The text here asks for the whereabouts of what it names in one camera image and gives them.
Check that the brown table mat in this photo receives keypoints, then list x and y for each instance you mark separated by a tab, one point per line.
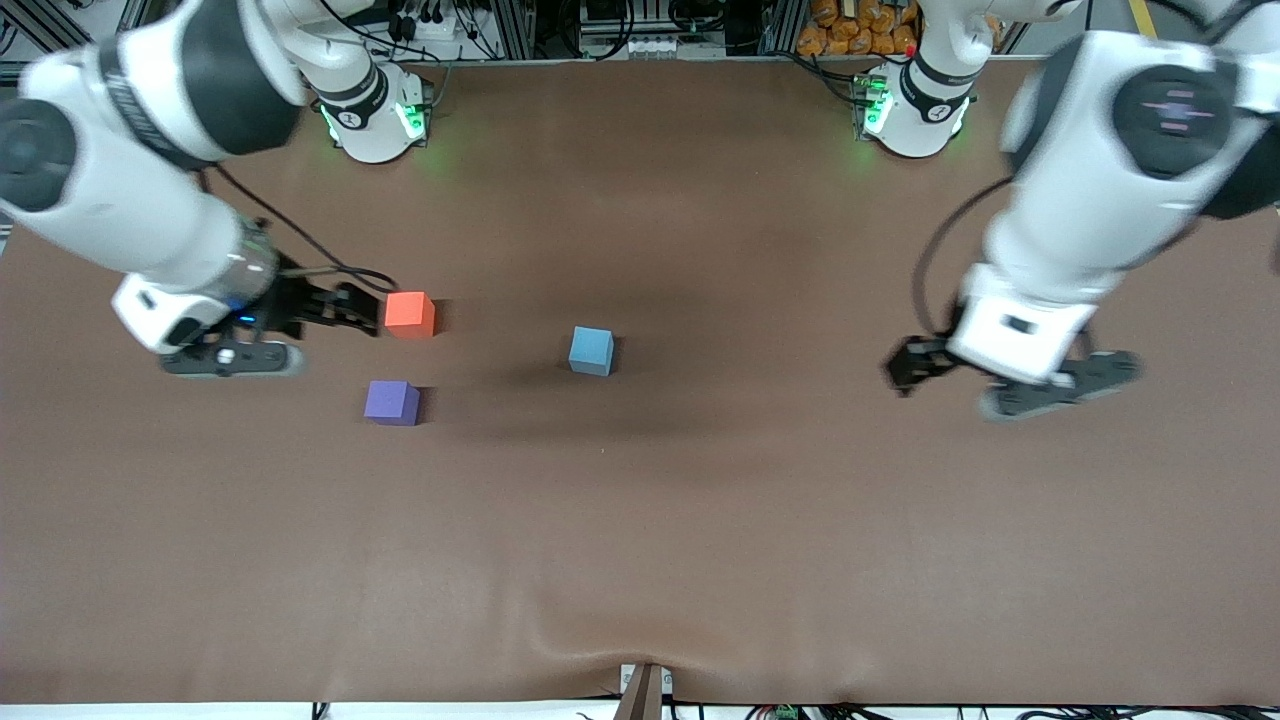
640	500

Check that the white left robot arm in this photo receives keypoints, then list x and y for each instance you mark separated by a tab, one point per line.
1100	200

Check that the purple foam block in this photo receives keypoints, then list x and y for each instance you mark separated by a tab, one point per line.
390	402

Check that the orange foam block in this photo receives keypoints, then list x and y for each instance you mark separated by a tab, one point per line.
410	312

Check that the blue foam block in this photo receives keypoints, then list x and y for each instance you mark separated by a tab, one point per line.
590	350

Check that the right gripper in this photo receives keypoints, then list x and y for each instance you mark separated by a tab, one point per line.
300	303

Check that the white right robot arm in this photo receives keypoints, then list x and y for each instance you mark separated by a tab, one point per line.
130	200

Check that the white power strip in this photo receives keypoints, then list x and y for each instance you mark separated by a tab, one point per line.
432	27

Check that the green terminal connector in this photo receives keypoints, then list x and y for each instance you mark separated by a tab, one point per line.
785	713

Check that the aluminium frame profile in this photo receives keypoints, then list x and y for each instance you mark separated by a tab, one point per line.
508	25

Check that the white terminal block row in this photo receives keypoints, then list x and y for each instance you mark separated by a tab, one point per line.
650	46

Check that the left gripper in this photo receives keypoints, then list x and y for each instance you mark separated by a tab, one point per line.
922	360

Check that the orange snack bag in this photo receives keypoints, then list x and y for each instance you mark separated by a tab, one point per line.
826	12
882	20
814	42

